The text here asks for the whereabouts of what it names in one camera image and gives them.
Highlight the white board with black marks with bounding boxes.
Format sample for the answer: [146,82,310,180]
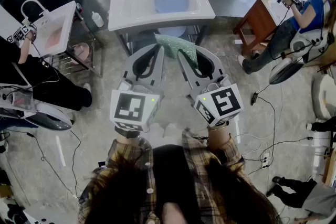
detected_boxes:
[23,207,79,224]

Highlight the person's legs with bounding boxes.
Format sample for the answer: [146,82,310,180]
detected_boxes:
[149,123,184,147]

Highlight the black floor cable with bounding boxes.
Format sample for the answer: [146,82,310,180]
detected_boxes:
[26,130,82,197]

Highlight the person's left forearm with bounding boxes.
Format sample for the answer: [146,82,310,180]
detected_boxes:
[107,127,153,171]

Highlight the thin bracelet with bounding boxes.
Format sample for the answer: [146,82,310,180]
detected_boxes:
[207,123,228,131]

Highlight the person's torso in plaid shirt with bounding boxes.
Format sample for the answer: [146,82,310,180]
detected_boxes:
[77,127,281,224]

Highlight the white round tub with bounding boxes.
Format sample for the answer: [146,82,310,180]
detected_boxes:
[311,73,336,121]

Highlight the black power adapter cable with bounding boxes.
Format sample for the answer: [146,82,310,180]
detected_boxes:
[250,91,276,163]

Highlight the brown wooden cabinet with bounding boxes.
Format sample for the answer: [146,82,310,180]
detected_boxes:
[233,0,279,56]

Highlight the metal sink rack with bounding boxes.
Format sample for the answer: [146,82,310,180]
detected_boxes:
[49,7,103,78]

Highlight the green cleaning cloth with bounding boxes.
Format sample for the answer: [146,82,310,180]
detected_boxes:
[153,33,199,69]

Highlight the person's right forearm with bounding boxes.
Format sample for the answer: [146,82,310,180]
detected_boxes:
[206,123,246,174]

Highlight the white grey equipment pack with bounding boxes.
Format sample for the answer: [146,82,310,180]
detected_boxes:
[269,31,336,84]
[0,83,73,132]

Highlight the large pink plate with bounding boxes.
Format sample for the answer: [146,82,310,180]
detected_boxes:
[45,26,64,49]
[70,42,90,65]

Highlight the white plastic bottle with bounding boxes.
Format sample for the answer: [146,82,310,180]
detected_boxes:
[91,11,104,28]

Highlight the white faucet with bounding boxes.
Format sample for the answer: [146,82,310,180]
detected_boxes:
[20,0,50,20]

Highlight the black wristwatch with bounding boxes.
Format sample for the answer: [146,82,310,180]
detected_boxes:
[115,127,141,139]

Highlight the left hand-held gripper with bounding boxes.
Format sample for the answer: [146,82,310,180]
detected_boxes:
[109,44,165,132]

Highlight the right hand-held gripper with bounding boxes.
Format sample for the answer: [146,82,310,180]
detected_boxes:
[177,46,245,128]

